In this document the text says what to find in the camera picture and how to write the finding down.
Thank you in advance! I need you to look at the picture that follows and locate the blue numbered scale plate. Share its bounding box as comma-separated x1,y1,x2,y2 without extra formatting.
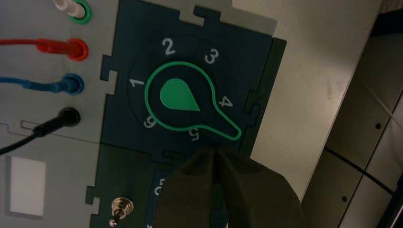
146,170,169,228

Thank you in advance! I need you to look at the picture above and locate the grey panel with white label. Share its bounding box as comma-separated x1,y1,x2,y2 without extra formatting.
0,123,102,228

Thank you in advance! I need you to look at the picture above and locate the green jack socket ring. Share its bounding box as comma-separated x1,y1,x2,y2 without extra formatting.
68,0,93,25

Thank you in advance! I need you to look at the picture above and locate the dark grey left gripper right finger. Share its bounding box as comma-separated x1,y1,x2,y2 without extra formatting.
216,147,307,228

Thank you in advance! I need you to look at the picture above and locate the green outlined rotary knob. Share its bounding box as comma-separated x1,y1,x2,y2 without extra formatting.
144,60,243,141

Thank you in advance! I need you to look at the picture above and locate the dark blue numbered knob panel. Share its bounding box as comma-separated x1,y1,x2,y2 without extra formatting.
100,0,288,165

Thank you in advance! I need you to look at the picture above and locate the red banana plug cable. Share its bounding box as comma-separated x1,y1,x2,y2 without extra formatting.
0,38,90,62

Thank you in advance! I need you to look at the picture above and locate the blue banana plug cable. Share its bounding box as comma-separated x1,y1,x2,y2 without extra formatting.
0,73,85,96

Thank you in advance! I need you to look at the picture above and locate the black banana plug cable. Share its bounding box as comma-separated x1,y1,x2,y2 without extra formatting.
0,107,82,156

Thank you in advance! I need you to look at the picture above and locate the white banana plug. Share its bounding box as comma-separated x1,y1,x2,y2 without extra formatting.
51,0,86,19

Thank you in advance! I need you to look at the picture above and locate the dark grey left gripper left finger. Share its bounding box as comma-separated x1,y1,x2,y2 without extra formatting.
153,148,217,228

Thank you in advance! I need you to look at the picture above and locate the metal toggle switch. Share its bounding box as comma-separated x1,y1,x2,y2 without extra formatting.
109,197,135,228

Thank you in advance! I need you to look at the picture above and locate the white rectangular label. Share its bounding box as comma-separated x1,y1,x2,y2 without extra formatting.
9,156,47,218

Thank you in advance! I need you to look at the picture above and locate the dark toggle switch panel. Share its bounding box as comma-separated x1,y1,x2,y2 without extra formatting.
85,143,190,228

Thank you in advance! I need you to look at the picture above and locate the grey jack socket panel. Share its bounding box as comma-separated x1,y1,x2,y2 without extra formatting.
0,0,121,145

